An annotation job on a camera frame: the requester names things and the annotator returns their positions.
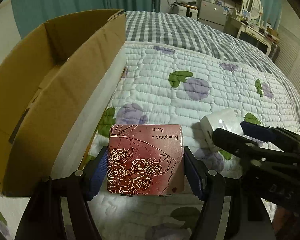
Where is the silver mini fridge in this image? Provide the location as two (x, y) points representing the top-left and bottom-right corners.
(198, 0), (227, 31)

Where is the white floral quilted mat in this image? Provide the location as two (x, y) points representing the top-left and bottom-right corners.
(0, 42), (300, 240)

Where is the white dressing table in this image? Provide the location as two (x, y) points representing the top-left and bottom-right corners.
(227, 16), (273, 56)

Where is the white louvered wardrobe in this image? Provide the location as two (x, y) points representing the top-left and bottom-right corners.
(275, 5), (300, 95)

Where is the oval vanity mirror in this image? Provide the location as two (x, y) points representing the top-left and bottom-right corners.
(243, 0), (263, 20)

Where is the grey checkered bed cover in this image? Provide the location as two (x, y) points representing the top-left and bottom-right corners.
(125, 11), (300, 128)

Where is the white power adapter cube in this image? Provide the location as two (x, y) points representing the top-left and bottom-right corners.
(199, 108), (244, 152)

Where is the brown cardboard box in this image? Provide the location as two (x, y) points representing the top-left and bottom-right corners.
(0, 9), (126, 197)

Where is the red rose tin box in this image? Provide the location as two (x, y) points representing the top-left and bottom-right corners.
(107, 124), (185, 196)

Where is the person's right hand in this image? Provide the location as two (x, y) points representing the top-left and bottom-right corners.
(272, 206), (300, 239)

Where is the dark suitcase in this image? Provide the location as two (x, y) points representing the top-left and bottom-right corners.
(268, 43), (281, 62)

